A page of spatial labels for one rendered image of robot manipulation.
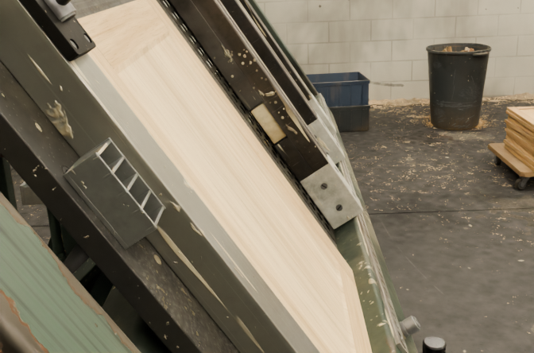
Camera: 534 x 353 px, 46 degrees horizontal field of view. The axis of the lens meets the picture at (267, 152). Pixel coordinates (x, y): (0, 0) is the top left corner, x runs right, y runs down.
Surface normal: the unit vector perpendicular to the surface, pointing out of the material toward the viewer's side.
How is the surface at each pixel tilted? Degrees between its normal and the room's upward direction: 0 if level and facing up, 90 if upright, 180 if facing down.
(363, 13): 90
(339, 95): 90
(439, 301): 0
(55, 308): 58
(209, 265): 90
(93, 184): 89
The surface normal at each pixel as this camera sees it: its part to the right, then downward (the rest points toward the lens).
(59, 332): 0.82, -0.54
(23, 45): -0.01, 0.30
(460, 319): -0.04, -0.95
